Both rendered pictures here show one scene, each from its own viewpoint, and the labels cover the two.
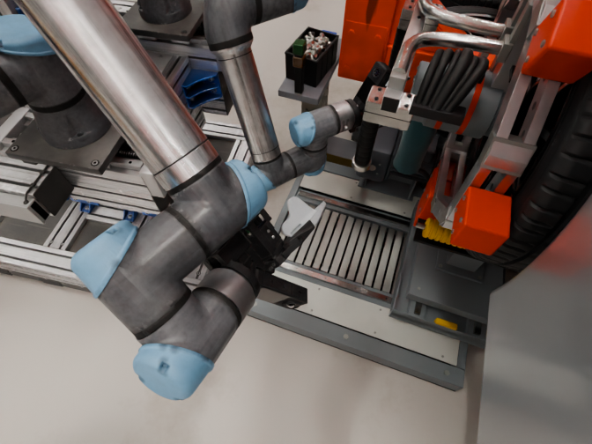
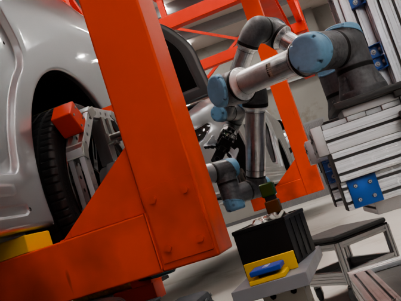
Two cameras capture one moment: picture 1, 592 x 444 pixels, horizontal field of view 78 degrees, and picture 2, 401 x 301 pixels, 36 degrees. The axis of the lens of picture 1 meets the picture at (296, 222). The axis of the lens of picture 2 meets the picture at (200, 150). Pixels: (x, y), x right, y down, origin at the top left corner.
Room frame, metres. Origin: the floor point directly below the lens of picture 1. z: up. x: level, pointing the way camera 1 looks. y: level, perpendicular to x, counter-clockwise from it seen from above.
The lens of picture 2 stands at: (2.91, -0.35, 0.62)
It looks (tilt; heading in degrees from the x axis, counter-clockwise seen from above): 6 degrees up; 174
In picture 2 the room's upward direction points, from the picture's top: 18 degrees counter-clockwise
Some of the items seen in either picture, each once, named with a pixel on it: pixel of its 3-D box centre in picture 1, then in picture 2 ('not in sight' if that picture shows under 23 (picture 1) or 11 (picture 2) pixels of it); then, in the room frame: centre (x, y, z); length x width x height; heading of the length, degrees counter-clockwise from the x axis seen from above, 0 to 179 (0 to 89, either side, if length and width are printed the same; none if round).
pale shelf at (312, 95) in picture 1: (314, 66); (282, 272); (1.39, -0.08, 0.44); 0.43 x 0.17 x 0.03; 160
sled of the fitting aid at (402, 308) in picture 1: (451, 268); not in sight; (0.59, -0.59, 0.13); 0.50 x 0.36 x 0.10; 160
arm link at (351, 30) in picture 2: not in sight; (345, 46); (1.11, 0.38, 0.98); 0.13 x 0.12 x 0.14; 122
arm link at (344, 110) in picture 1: (342, 117); (205, 174); (0.71, -0.12, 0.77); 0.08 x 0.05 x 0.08; 26
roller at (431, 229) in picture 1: (469, 240); not in sight; (0.50, -0.48, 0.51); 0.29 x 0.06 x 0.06; 70
